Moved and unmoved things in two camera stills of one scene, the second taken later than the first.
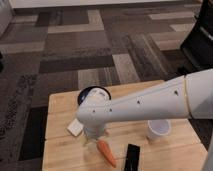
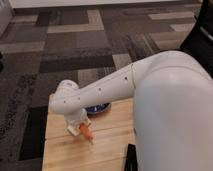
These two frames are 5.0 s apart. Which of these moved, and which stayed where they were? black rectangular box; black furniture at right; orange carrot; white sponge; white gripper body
Moved: white gripper body; orange carrot
Stayed: black furniture at right; black rectangular box; white sponge
